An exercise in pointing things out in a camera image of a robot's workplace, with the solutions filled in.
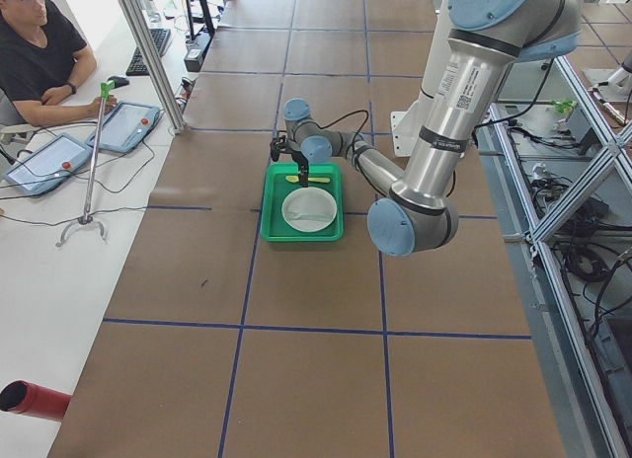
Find working black gripper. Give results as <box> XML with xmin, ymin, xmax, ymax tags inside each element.
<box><xmin>290</xmin><ymin>149</ymin><xmax>309</xmax><ymax>188</ymax></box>

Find yellow plastic spoon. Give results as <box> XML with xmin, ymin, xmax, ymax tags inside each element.
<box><xmin>285</xmin><ymin>176</ymin><xmax>331</xmax><ymax>184</ymax></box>

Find working silver robot arm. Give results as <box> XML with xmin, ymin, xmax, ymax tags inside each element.
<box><xmin>283</xmin><ymin>0</ymin><xmax>584</xmax><ymax>257</ymax></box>

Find green plastic tray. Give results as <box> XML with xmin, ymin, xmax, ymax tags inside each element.
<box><xmin>260</xmin><ymin>163</ymin><xmax>344</xmax><ymax>242</ymax></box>

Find white round plate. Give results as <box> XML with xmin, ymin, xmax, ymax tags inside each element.
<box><xmin>281</xmin><ymin>187</ymin><xmax>338</xmax><ymax>233</ymax></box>

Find white plastic fork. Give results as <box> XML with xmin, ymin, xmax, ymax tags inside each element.
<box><xmin>286</xmin><ymin>211</ymin><xmax>334</xmax><ymax>222</ymax></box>

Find far blue teach pendant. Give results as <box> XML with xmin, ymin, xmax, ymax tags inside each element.
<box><xmin>97</xmin><ymin>102</ymin><xmax>160</xmax><ymax>154</ymax></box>

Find blue teach pendant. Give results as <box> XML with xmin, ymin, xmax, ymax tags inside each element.
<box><xmin>97</xmin><ymin>102</ymin><xmax>160</xmax><ymax>154</ymax></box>
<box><xmin>2</xmin><ymin>133</ymin><xmax>92</xmax><ymax>196</ymax></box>

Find black keyboard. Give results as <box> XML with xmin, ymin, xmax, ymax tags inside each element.
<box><xmin>124</xmin><ymin>28</ymin><xmax>173</xmax><ymax>78</ymax></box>

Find black computer mouse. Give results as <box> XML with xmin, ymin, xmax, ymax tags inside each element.
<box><xmin>108</xmin><ymin>75</ymin><xmax>129</xmax><ymax>88</ymax></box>

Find near blue teach pendant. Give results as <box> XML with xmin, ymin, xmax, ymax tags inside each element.
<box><xmin>2</xmin><ymin>133</ymin><xmax>92</xmax><ymax>196</ymax></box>

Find seated person black shirt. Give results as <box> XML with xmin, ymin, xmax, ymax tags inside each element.
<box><xmin>1</xmin><ymin>0</ymin><xmax>102</xmax><ymax>127</ymax></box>

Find red cylinder tube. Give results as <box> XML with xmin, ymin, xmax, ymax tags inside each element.
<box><xmin>1</xmin><ymin>380</ymin><xmax>71</xmax><ymax>422</ymax></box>

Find working black arm cable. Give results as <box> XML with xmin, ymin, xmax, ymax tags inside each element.
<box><xmin>276</xmin><ymin>108</ymin><xmax>372</xmax><ymax>158</ymax></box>

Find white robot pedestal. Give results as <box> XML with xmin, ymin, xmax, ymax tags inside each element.
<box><xmin>389</xmin><ymin>0</ymin><xmax>468</xmax><ymax>159</ymax></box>

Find aluminium frame post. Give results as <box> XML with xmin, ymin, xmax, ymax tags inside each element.
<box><xmin>118</xmin><ymin>0</ymin><xmax>186</xmax><ymax>134</ymax></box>

